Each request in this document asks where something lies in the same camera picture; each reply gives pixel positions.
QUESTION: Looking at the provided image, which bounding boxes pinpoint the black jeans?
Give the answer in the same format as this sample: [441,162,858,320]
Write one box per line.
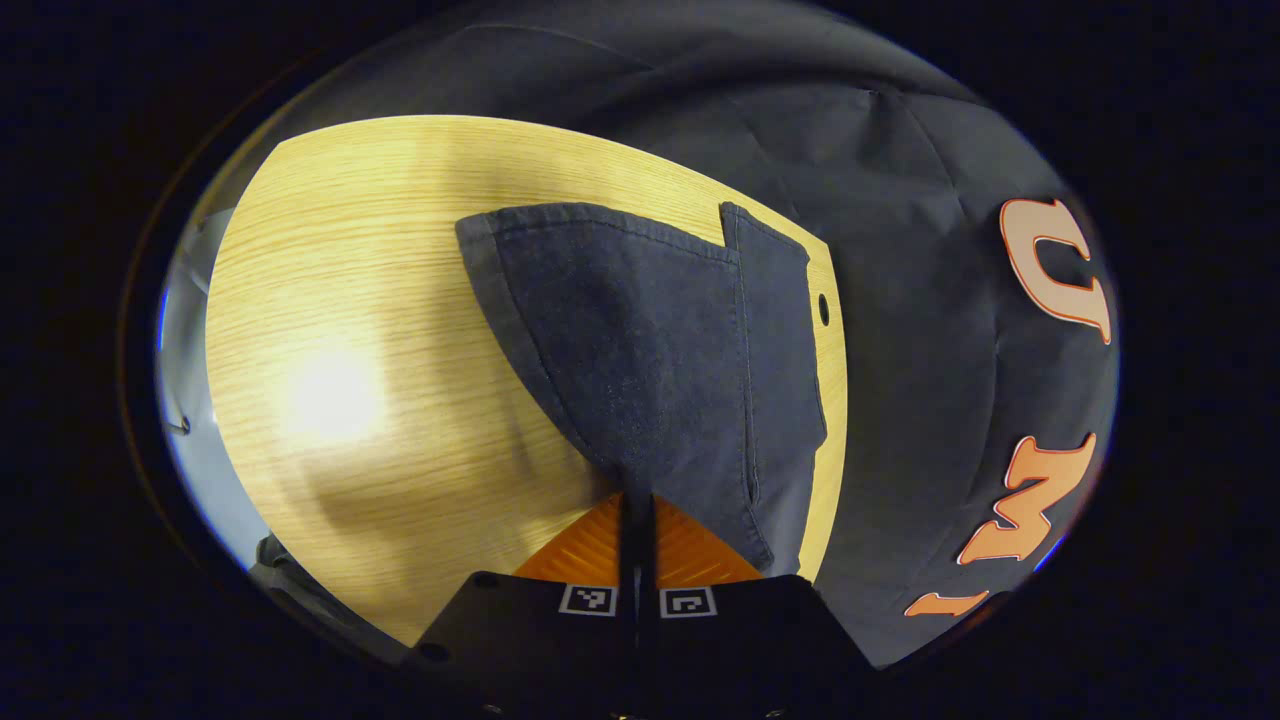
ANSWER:
[455,200,831,581]

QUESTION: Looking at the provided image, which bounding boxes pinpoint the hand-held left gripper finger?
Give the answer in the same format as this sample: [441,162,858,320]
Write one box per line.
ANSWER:
[400,490,638,720]
[637,490,883,720]

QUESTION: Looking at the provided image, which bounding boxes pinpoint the black backdrop cloth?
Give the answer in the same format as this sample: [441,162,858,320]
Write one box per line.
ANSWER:
[270,0,1121,671]

